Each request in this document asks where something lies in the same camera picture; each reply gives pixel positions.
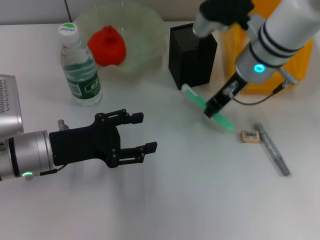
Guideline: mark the beige eraser with barcode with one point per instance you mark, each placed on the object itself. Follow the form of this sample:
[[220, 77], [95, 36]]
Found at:
[[249, 136]]

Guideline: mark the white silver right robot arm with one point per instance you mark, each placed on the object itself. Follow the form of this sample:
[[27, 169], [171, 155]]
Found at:
[[282, 30]]

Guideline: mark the translucent wavy fruit plate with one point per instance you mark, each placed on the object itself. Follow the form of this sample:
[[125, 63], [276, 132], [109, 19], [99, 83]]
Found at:
[[145, 37]]

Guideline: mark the black mesh pen holder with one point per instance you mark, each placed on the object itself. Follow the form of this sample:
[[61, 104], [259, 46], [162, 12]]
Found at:
[[192, 65]]

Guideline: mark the red orange fruit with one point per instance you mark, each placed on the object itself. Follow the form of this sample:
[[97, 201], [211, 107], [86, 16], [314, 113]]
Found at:
[[107, 48]]

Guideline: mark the green toothbrush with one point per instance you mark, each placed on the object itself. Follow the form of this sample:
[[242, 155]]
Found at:
[[195, 97]]

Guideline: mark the grey marker pen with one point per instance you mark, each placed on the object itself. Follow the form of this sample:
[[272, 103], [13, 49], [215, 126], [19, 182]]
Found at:
[[271, 147]]

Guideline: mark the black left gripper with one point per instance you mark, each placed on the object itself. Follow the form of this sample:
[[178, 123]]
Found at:
[[85, 145]]

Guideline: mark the clear green-label water bottle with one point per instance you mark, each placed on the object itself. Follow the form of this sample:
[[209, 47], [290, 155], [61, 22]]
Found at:
[[80, 70]]

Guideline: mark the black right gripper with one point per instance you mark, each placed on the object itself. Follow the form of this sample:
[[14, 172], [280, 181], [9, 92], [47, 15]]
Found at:
[[225, 96]]

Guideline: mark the yellow plastic storage bin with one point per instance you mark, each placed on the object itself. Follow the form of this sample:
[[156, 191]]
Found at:
[[295, 72]]

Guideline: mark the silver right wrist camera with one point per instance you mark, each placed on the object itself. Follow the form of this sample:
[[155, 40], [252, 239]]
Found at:
[[220, 12]]

